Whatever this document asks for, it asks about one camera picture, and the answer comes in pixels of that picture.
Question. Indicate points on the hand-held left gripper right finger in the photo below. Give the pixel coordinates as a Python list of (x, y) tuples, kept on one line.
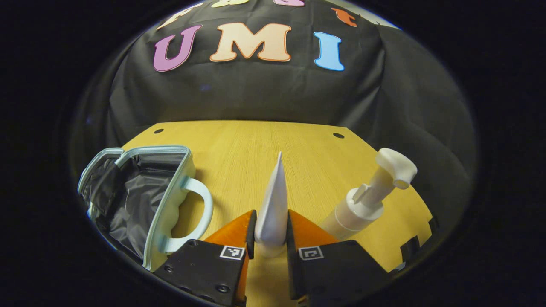
[(291, 273)]

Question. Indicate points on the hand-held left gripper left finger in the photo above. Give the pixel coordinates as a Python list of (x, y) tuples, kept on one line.
[(251, 234)]

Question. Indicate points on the white squeeze tube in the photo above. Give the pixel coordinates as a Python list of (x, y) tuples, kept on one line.
[(273, 213)]

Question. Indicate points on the white pump bottle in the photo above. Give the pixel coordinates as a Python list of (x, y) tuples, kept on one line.
[(358, 213)]

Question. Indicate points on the light blue suitcase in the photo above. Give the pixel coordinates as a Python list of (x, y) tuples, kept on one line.
[(128, 200)]

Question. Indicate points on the black backdrop cloth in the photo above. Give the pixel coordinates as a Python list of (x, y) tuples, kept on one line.
[(256, 94)]

